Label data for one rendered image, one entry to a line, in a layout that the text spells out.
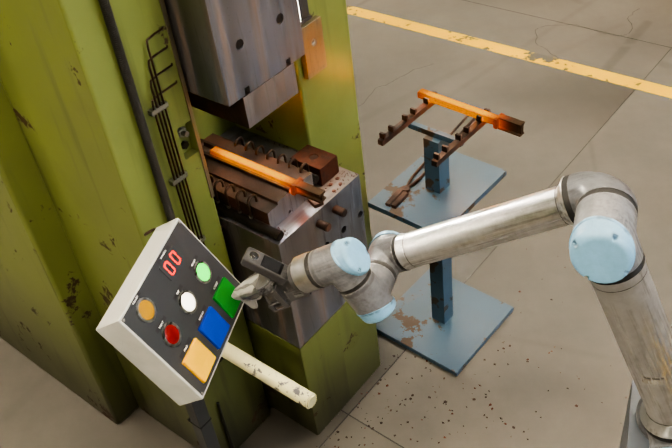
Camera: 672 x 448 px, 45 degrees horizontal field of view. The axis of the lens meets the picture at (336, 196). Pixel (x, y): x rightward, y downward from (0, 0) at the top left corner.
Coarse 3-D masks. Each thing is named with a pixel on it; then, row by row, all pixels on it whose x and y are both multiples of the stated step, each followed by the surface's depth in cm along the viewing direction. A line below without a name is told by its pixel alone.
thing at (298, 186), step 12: (228, 156) 248; (240, 156) 248; (252, 168) 242; (264, 168) 241; (276, 180) 237; (288, 180) 236; (300, 180) 234; (300, 192) 234; (312, 192) 229; (324, 192) 230
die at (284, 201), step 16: (224, 144) 256; (240, 144) 256; (208, 160) 251; (224, 160) 248; (256, 160) 248; (272, 160) 247; (224, 176) 244; (240, 176) 243; (256, 176) 241; (304, 176) 239; (240, 192) 238; (256, 192) 236; (272, 192) 235; (288, 192) 234; (240, 208) 237; (256, 208) 232; (272, 208) 231; (288, 208) 236; (272, 224) 233
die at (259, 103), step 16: (288, 64) 216; (272, 80) 212; (288, 80) 217; (192, 96) 220; (256, 96) 209; (272, 96) 214; (288, 96) 219; (208, 112) 219; (224, 112) 214; (240, 112) 210; (256, 112) 211
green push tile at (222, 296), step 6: (222, 282) 201; (228, 282) 202; (222, 288) 200; (228, 288) 202; (234, 288) 203; (216, 294) 198; (222, 294) 199; (228, 294) 201; (216, 300) 197; (222, 300) 198; (228, 300) 200; (234, 300) 202; (240, 300) 204; (222, 306) 198; (228, 306) 199; (234, 306) 201; (228, 312) 199; (234, 312) 200
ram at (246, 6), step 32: (192, 0) 187; (224, 0) 189; (256, 0) 198; (288, 0) 207; (192, 32) 194; (224, 32) 192; (256, 32) 201; (288, 32) 211; (192, 64) 202; (224, 64) 196; (256, 64) 205; (224, 96) 201
